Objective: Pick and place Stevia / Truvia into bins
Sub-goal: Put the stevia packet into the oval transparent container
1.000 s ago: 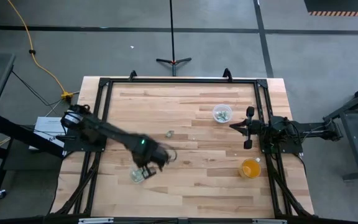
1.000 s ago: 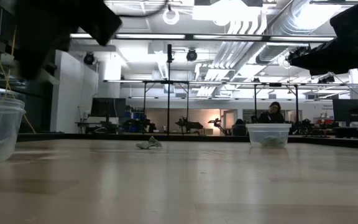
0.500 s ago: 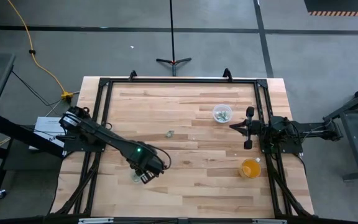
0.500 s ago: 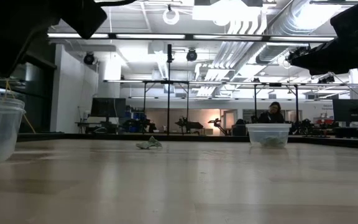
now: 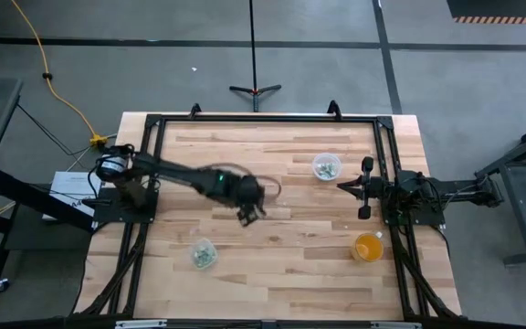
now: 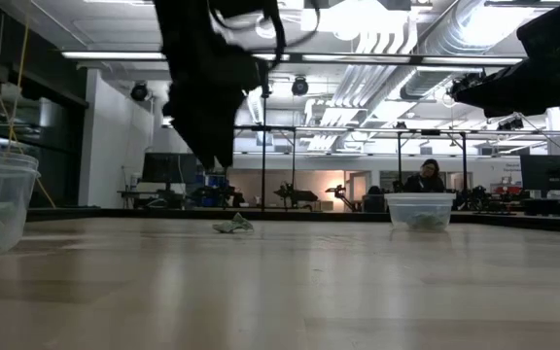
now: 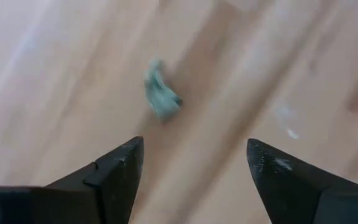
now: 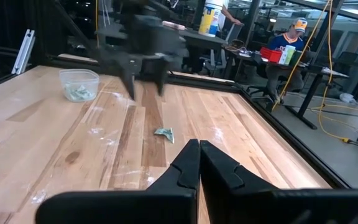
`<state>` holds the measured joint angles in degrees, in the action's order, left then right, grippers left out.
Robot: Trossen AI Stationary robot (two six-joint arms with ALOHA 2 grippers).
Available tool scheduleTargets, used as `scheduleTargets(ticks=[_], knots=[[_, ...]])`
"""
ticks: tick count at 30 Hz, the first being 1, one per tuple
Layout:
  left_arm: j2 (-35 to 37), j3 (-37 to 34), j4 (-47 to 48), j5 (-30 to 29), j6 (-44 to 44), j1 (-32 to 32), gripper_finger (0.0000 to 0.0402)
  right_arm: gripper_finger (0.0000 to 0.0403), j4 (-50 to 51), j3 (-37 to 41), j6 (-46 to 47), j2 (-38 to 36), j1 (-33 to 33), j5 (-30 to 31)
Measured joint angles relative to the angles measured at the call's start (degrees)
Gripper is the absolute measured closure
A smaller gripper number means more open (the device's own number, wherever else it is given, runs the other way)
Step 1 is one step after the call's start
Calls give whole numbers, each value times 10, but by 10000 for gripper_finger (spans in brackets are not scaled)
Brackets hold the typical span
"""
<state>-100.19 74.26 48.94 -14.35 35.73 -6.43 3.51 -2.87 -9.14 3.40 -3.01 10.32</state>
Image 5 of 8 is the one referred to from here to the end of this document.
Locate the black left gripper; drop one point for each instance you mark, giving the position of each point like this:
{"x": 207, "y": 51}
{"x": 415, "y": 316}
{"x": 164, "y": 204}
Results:
{"x": 250, "y": 194}

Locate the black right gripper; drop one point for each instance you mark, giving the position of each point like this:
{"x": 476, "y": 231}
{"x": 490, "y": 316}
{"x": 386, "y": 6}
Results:
{"x": 367, "y": 210}

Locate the green white sweetener packet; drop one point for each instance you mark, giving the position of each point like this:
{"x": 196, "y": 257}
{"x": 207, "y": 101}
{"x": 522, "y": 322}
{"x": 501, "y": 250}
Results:
{"x": 209, "y": 257}
{"x": 322, "y": 169}
{"x": 332, "y": 170}
{"x": 198, "y": 254}

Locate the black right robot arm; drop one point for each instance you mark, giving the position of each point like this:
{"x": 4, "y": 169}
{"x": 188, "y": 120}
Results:
{"x": 455, "y": 187}

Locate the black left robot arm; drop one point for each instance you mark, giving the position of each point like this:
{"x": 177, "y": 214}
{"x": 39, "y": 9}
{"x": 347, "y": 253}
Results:
{"x": 176, "y": 172}

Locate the clear round plastic bin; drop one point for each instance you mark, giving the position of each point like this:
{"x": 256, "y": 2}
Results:
{"x": 203, "y": 241}
{"x": 327, "y": 156}

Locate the orange filled clear container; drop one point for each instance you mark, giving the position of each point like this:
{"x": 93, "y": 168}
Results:
{"x": 367, "y": 247}

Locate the black tripod stand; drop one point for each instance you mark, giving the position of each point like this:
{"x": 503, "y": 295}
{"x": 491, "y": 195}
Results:
{"x": 254, "y": 89}

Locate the black metal cart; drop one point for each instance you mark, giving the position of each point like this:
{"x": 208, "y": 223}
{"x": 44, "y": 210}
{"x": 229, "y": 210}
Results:
{"x": 518, "y": 192}

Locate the white cardboard box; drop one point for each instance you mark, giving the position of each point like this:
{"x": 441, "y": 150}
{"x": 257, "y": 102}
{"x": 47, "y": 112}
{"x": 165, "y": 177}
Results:
{"x": 69, "y": 185}

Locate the black mat with striped edge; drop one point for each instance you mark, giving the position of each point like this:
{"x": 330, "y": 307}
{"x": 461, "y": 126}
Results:
{"x": 500, "y": 8}

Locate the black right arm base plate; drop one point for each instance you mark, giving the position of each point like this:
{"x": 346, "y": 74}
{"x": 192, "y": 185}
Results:
{"x": 427, "y": 219}

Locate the black aluminium rig frame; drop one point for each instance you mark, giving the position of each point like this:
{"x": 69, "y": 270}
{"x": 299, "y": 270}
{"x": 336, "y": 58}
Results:
{"x": 267, "y": 118}

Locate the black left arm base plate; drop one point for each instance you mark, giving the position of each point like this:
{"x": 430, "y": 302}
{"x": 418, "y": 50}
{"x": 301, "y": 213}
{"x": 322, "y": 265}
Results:
{"x": 108, "y": 211}

